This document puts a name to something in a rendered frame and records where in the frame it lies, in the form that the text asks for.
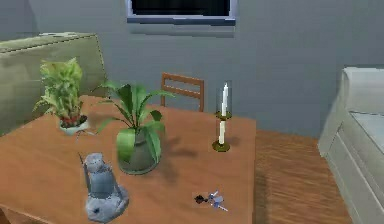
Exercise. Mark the grey framed window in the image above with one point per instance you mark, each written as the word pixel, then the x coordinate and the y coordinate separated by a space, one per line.
pixel 181 11

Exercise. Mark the light green potted plant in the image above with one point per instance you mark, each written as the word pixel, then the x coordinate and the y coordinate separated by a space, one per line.
pixel 63 90

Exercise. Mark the brown wooden chair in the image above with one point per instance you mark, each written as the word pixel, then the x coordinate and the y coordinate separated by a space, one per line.
pixel 182 87

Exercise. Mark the brown wooden table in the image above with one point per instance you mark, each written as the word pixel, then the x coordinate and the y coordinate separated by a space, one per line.
pixel 200 166

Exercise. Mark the dark green potted plant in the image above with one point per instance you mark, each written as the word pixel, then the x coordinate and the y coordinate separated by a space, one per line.
pixel 138 146

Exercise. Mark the small bunch of keys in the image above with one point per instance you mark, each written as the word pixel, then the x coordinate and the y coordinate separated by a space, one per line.
pixel 213 199

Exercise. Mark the pale grey sofa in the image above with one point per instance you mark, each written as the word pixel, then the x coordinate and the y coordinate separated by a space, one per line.
pixel 360 140

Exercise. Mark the white candle on brass holder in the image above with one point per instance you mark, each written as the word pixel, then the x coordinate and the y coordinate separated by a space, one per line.
pixel 222 130

